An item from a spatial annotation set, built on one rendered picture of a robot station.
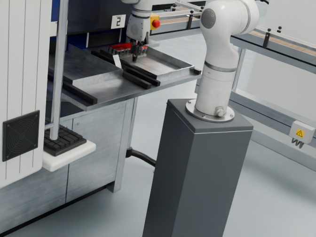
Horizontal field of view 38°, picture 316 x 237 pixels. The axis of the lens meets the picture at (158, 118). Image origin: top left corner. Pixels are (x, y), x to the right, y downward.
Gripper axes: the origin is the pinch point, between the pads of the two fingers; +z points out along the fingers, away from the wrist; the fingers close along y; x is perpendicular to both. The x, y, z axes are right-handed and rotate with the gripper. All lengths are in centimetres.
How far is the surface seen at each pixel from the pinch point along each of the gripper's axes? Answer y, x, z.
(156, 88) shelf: 24.3, -12.1, 6.8
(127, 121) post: -16, 20, 48
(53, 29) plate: -15.5, -33.5, -7.6
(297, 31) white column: 8, 154, 4
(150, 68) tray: 8.9, 1.4, 5.9
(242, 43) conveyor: 2, 92, 7
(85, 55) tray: -12.2, -18.3, 4.3
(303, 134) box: 54, 90, 44
